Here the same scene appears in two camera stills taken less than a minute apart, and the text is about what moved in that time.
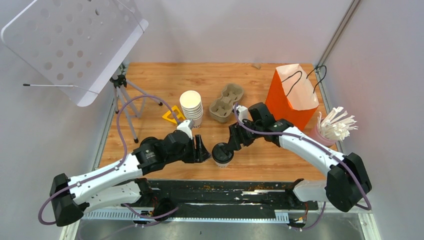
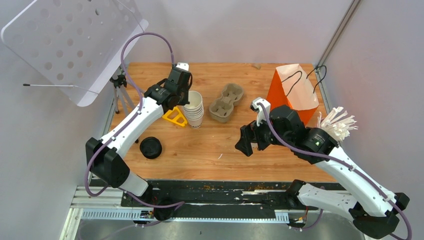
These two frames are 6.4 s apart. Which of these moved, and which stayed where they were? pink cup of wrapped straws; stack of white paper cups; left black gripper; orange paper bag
Moved: left black gripper
Stayed: orange paper bag; pink cup of wrapped straws; stack of white paper cups
